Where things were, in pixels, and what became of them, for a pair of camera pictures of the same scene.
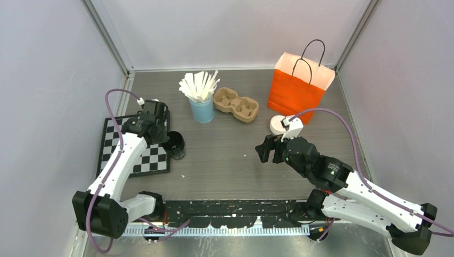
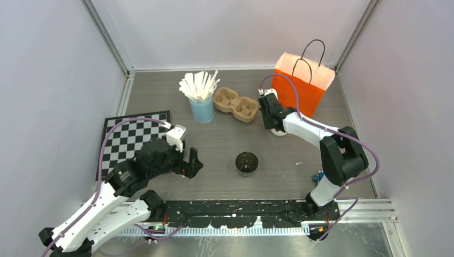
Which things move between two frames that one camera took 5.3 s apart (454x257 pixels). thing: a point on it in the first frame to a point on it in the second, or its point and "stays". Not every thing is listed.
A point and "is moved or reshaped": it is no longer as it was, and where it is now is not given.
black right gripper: (271, 142) to (266, 123)
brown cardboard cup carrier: (244, 109) stays
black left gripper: (163, 137) to (190, 168)
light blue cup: (202, 111) stays
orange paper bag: (298, 85) stays
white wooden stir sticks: (199, 86) stays
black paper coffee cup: (175, 146) is moved or reshaped
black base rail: (237, 213) stays
